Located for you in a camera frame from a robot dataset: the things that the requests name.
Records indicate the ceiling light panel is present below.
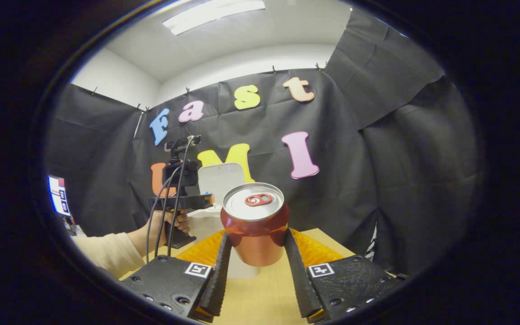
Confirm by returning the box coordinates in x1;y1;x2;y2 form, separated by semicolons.
162;0;266;36

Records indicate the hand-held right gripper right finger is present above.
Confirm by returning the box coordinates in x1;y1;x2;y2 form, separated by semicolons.
284;228;407;324

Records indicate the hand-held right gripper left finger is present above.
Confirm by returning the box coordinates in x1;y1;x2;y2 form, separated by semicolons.
120;230;233;322

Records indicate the bright display screen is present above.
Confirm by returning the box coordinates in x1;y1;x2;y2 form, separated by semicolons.
47;175;71;218

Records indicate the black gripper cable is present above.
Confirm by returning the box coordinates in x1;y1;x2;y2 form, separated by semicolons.
145;166;182;264
167;137;196;257

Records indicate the white side table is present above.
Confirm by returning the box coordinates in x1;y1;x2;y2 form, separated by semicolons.
65;217;85;237

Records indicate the wooden desktop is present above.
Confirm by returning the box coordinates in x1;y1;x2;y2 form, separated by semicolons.
120;228;370;325

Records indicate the red pop can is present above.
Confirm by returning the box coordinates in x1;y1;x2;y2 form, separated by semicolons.
220;182;290;267

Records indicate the black backdrop cloth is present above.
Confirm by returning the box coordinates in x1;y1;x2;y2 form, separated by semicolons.
46;9;485;277

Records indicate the white desktop garbage bin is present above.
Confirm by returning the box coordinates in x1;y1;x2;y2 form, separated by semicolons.
187;162;260;279

